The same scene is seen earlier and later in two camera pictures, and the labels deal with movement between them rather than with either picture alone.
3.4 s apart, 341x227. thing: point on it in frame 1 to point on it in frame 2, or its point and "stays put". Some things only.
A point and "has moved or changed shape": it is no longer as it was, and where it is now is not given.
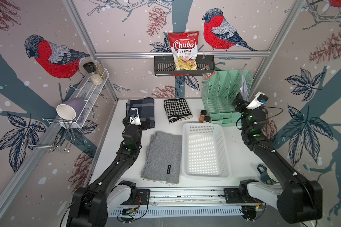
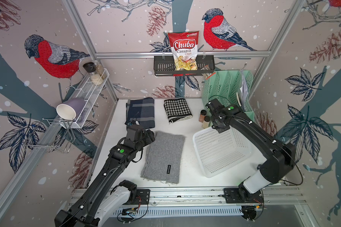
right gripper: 245,105 to 219,129
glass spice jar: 99,69 stays put
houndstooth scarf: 177,109 stays put
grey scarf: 162,161 stays put
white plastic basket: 205,154 has moved or changed shape
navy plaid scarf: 146,108 stays put
